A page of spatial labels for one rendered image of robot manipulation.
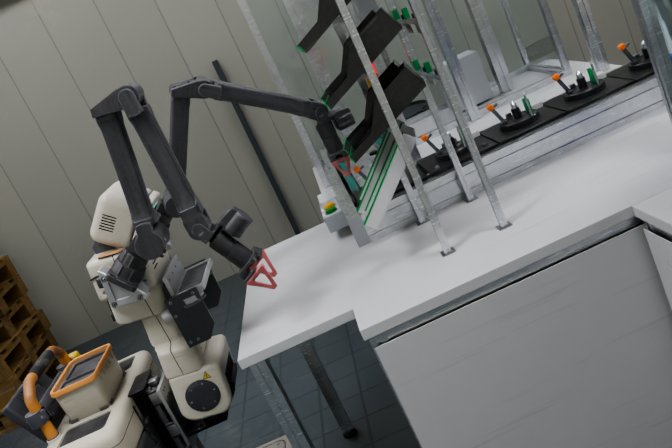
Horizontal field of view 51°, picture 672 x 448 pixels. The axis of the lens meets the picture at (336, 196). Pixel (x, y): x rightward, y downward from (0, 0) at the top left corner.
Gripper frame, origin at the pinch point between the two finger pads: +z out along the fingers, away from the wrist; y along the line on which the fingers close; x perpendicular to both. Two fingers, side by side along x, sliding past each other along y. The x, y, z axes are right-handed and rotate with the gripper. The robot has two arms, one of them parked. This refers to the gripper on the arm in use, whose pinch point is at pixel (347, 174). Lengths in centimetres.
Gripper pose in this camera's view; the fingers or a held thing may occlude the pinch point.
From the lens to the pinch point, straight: 242.4
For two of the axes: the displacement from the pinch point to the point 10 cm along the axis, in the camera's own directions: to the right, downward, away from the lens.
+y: -1.0, -2.3, 9.7
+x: -9.0, 4.4, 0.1
